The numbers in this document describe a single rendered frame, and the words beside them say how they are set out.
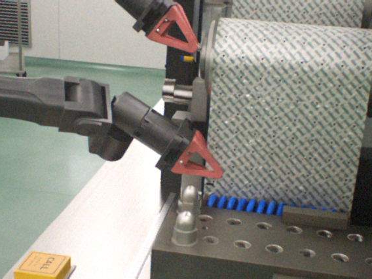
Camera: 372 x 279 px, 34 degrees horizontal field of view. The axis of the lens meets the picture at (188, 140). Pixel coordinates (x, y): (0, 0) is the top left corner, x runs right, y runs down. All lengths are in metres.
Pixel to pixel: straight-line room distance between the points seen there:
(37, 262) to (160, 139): 0.28
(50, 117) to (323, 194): 0.44
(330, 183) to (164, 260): 0.30
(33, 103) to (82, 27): 6.01
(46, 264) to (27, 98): 0.27
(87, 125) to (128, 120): 0.07
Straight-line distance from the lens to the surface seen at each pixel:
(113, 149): 1.02
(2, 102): 0.93
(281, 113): 0.95
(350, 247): 0.91
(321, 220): 0.95
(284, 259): 0.85
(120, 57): 6.85
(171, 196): 1.33
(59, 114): 0.94
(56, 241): 1.14
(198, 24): 1.42
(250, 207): 0.97
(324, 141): 0.97
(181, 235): 0.85
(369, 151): 1.10
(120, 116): 0.97
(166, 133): 0.96
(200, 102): 1.04
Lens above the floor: 1.43
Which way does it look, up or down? 18 degrees down
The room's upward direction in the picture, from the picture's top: 4 degrees clockwise
